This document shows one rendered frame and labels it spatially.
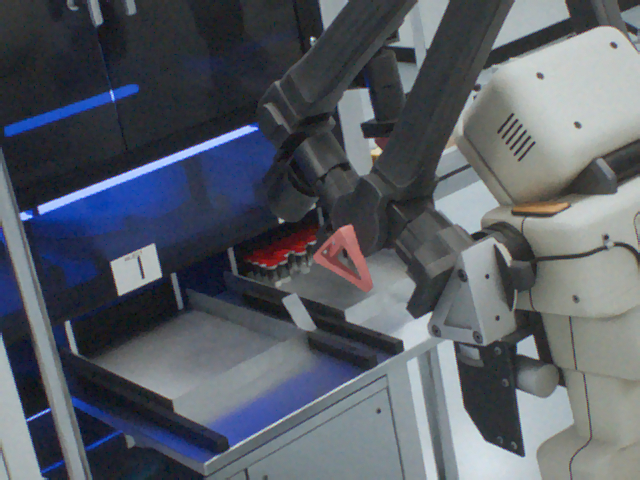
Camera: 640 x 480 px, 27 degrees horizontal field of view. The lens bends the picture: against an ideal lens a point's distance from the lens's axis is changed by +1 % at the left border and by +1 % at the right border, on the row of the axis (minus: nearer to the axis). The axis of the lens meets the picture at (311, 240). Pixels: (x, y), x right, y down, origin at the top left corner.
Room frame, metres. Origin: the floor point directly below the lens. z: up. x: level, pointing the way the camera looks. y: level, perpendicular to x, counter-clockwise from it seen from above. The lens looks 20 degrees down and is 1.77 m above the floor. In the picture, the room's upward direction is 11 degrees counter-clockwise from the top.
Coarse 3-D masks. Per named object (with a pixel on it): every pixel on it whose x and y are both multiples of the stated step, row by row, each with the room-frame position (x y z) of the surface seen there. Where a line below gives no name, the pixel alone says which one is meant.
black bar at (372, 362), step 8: (312, 336) 1.91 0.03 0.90; (320, 336) 1.90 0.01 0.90; (312, 344) 1.90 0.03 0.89; (320, 344) 1.88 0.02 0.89; (328, 344) 1.87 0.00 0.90; (336, 344) 1.86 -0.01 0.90; (344, 344) 1.85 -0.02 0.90; (328, 352) 1.87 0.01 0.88; (336, 352) 1.85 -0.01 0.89; (344, 352) 1.84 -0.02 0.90; (352, 352) 1.82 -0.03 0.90; (360, 352) 1.82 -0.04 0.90; (368, 352) 1.81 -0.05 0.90; (352, 360) 1.82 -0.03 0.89; (360, 360) 1.81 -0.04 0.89; (368, 360) 1.79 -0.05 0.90; (376, 360) 1.80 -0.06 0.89; (368, 368) 1.79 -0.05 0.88
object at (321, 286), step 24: (312, 264) 2.26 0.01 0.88; (384, 264) 2.19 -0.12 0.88; (240, 288) 2.19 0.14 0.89; (264, 288) 2.13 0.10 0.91; (288, 288) 2.17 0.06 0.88; (312, 288) 2.15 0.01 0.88; (336, 288) 2.12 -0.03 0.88; (384, 288) 2.09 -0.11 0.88; (408, 288) 2.03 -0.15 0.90; (336, 312) 1.97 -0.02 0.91; (360, 312) 1.97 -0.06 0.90
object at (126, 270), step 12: (144, 252) 2.05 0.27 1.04; (156, 252) 2.06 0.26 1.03; (120, 264) 2.02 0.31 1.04; (132, 264) 2.03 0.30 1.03; (144, 264) 2.05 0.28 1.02; (156, 264) 2.06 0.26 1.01; (120, 276) 2.02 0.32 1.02; (132, 276) 2.03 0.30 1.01; (156, 276) 2.06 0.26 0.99; (120, 288) 2.01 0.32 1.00; (132, 288) 2.03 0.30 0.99
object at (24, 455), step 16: (0, 336) 1.34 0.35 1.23; (0, 352) 1.33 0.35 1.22; (0, 368) 1.33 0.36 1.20; (0, 384) 1.32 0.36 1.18; (0, 400) 1.32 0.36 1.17; (16, 400) 1.34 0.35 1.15; (0, 416) 1.32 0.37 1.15; (16, 416) 1.33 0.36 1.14; (0, 432) 1.31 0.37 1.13; (16, 432) 1.33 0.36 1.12; (0, 448) 1.31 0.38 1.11; (16, 448) 1.32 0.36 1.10; (32, 448) 1.34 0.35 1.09; (0, 464) 1.31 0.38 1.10; (16, 464) 1.32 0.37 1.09; (32, 464) 1.33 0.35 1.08
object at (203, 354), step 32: (160, 320) 2.13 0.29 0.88; (192, 320) 2.11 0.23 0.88; (224, 320) 2.08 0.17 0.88; (256, 320) 2.01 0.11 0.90; (64, 352) 2.01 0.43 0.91; (96, 352) 2.05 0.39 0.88; (128, 352) 2.03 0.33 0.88; (160, 352) 2.00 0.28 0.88; (192, 352) 1.98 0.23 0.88; (224, 352) 1.95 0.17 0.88; (256, 352) 1.93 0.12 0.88; (288, 352) 1.88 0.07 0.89; (128, 384) 1.85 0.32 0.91; (160, 384) 1.88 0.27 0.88; (192, 384) 1.86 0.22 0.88; (224, 384) 1.80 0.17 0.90
